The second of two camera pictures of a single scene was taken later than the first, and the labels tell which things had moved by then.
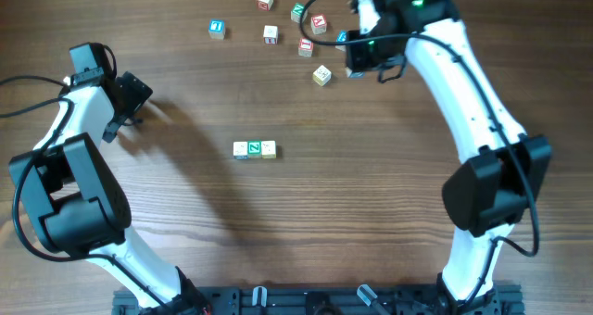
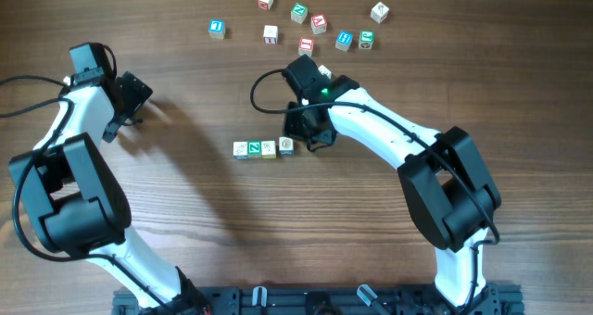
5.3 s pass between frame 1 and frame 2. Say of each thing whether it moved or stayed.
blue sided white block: stayed
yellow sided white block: stayed
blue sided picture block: moved
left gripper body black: stayed
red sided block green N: stayed
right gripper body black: moved
